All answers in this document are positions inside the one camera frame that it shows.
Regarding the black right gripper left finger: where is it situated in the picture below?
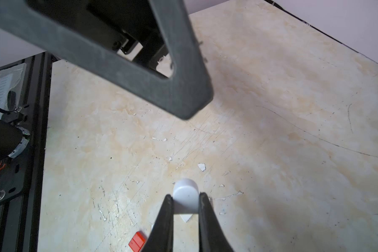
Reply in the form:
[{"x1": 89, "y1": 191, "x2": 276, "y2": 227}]
[{"x1": 141, "y1": 194, "x2": 174, "y2": 252}]

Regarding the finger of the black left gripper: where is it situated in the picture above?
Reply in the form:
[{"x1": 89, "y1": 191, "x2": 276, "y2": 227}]
[{"x1": 0, "y1": 1, "x2": 214, "y2": 120}]

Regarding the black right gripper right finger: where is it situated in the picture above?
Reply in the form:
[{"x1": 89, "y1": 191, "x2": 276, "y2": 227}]
[{"x1": 198, "y1": 192, "x2": 233, "y2": 252}]

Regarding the white rounded usb cap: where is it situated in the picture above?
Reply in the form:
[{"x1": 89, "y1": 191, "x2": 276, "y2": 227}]
[
  {"x1": 180, "y1": 214, "x2": 193, "y2": 223},
  {"x1": 172, "y1": 178, "x2": 200, "y2": 214}
]

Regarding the red usb cap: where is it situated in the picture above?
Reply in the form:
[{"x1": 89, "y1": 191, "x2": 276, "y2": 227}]
[{"x1": 128, "y1": 231, "x2": 147, "y2": 252}]

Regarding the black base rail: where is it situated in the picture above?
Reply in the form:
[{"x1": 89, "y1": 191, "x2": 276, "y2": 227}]
[{"x1": 0, "y1": 52, "x2": 53, "y2": 252}]

